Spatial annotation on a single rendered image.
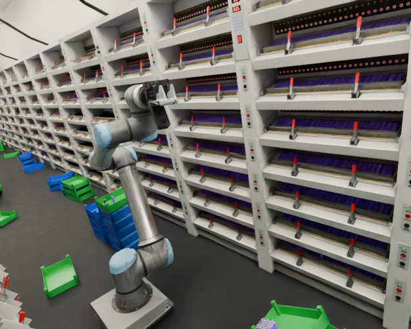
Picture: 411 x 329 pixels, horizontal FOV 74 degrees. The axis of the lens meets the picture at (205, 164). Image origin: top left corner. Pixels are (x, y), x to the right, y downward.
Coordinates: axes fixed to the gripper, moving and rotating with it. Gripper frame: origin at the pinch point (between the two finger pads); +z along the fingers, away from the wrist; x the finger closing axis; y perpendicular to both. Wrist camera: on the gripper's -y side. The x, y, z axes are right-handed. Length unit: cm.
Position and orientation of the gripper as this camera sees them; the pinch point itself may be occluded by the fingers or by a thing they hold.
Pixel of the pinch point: (173, 102)
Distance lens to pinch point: 85.2
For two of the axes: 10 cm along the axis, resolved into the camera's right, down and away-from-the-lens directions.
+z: 5.2, 2.0, -8.3
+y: -1.3, -9.4, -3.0
